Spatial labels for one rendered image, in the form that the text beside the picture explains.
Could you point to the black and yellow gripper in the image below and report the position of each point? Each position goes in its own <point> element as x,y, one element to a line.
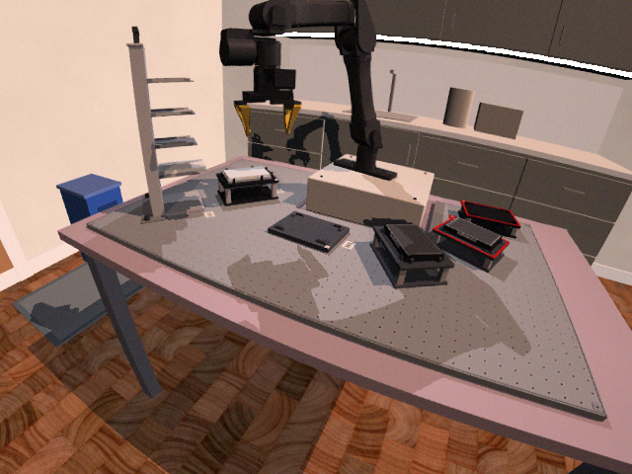
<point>288,105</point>

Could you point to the grey rack with shelves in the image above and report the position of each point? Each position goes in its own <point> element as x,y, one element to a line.
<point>174,204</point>

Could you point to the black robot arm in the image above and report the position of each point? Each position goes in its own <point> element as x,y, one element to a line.
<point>355,38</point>

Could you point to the white microplate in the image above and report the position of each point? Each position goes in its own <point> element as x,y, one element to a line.
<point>246,174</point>

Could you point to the grey microplate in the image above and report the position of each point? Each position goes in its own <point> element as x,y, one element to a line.
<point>473,233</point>
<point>411,241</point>

